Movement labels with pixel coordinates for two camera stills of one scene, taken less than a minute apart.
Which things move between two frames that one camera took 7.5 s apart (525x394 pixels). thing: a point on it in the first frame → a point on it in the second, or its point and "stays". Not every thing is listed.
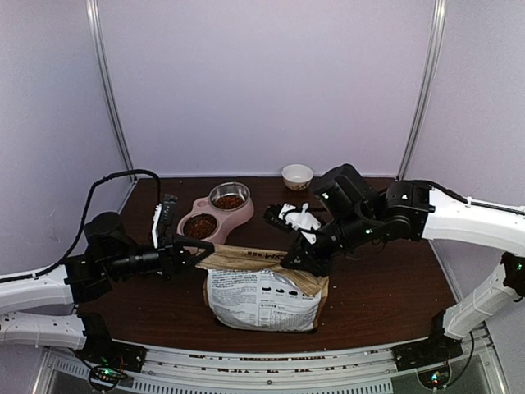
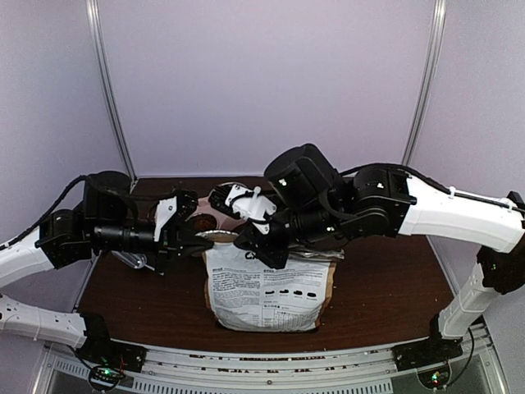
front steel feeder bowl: [198, 226] stays
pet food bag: [251, 290] stays
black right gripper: [320, 265] → [274, 257]
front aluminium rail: [360, 369] stays
